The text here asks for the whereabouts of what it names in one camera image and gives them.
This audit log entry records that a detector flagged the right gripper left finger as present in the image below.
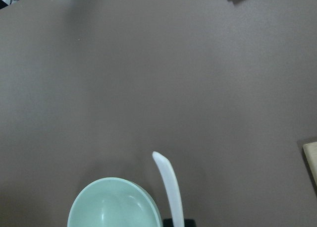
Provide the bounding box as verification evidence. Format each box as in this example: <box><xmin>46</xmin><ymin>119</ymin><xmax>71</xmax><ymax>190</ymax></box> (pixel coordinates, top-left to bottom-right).
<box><xmin>163</xmin><ymin>219</ymin><xmax>174</xmax><ymax>227</ymax></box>

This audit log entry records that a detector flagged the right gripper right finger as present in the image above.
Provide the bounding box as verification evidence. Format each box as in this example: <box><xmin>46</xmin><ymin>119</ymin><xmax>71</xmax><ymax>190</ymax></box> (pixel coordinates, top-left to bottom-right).
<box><xmin>184</xmin><ymin>219</ymin><xmax>195</xmax><ymax>227</ymax></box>

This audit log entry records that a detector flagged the white ceramic spoon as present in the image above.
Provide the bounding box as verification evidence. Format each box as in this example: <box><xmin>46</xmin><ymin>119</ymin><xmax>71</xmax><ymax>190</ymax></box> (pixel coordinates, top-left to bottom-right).
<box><xmin>152</xmin><ymin>151</ymin><xmax>185</xmax><ymax>227</ymax></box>

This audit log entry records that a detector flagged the mint green bowl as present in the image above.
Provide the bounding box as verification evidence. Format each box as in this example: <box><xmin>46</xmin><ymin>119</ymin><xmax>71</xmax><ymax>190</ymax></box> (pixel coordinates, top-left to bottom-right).
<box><xmin>67</xmin><ymin>177</ymin><xmax>163</xmax><ymax>227</ymax></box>

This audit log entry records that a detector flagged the bamboo cutting board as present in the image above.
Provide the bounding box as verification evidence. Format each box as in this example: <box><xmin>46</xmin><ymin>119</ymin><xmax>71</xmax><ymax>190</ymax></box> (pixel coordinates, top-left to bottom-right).
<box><xmin>303</xmin><ymin>142</ymin><xmax>317</xmax><ymax>186</ymax></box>

